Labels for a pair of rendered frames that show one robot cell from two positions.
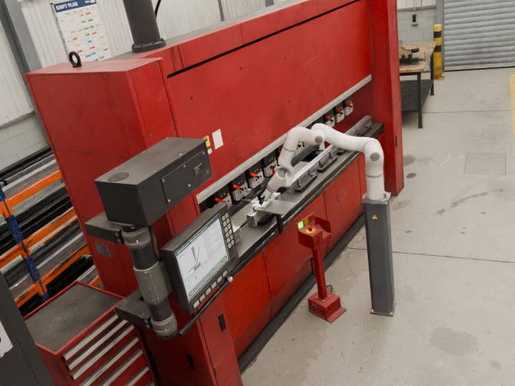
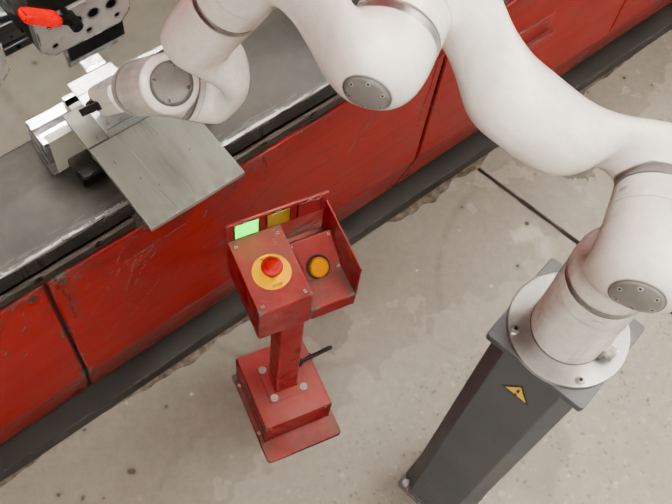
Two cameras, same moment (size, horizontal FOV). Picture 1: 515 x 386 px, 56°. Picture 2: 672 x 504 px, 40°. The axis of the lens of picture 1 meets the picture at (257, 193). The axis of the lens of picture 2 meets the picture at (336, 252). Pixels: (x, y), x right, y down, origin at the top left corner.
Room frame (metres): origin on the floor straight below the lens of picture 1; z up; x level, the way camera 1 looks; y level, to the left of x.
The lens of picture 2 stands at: (2.44, -0.50, 2.28)
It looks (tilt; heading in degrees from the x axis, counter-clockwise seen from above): 63 degrees down; 4
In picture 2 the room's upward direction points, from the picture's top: 10 degrees clockwise
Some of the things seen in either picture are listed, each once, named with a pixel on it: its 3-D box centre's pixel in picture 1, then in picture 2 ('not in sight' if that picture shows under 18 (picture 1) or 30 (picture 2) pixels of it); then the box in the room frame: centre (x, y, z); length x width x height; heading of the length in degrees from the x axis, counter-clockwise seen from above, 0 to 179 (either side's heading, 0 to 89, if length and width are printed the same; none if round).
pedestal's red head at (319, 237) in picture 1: (314, 230); (292, 265); (3.19, -0.37, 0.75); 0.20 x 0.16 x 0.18; 127
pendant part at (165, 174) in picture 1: (175, 239); not in sight; (2.05, 0.43, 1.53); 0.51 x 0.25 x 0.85; 146
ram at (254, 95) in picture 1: (289, 83); not in sight; (3.82, -0.40, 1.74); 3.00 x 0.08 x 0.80; 141
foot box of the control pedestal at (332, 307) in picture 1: (326, 304); (286, 397); (3.16, -0.39, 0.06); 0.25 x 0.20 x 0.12; 37
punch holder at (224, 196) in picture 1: (218, 198); not in sight; (2.98, 0.26, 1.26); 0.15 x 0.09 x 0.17; 141
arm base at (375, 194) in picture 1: (375, 185); (586, 306); (3.07, -0.82, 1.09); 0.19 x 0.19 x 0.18
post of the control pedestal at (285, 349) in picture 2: (319, 269); (286, 338); (3.19, -0.37, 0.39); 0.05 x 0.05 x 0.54; 37
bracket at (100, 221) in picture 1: (134, 213); not in sight; (2.13, 0.60, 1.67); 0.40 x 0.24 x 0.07; 141
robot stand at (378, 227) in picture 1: (379, 256); (492, 424); (3.07, -0.82, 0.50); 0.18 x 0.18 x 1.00; 62
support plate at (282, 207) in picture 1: (275, 206); (153, 145); (3.22, -0.11, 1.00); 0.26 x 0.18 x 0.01; 51
